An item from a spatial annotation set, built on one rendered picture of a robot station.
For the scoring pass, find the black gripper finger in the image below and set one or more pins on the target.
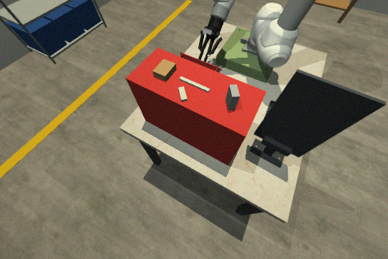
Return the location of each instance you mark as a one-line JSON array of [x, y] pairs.
[[211, 45], [202, 45]]

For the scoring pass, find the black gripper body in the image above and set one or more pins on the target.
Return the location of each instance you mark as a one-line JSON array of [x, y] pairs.
[[216, 23]]

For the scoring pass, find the red tool chest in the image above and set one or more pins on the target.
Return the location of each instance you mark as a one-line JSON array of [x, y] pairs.
[[203, 121]]

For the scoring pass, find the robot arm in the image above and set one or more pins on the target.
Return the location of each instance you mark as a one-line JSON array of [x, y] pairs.
[[279, 28]]

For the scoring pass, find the tan rectangular block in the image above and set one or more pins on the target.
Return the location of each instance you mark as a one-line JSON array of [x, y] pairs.
[[164, 69]]

